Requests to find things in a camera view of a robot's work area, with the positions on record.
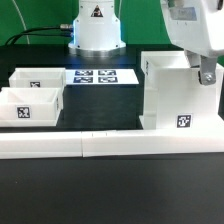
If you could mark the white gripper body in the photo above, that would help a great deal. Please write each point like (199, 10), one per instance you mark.
(195, 25)

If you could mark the white fiducial marker sheet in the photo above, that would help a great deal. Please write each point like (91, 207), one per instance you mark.
(101, 77)

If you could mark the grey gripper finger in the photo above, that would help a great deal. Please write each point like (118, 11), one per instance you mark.
(193, 58)
(207, 73)

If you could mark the white drawer tray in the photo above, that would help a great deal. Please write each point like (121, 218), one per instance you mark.
(30, 107)
(38, 77)

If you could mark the white front drawer tray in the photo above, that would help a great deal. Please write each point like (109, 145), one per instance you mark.
(30, 107)

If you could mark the white drawer cabinet box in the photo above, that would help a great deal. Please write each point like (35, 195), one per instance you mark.
(173, 96)

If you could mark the white rear drawer tray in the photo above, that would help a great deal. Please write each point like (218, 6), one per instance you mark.
(38, 77)

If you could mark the white front fence left piece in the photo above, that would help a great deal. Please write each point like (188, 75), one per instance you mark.
(40, 145)

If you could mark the white L-shaped fence right piece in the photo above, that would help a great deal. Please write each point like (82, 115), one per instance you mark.
(152, 142)

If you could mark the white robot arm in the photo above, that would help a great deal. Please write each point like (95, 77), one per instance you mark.
(97, 30)

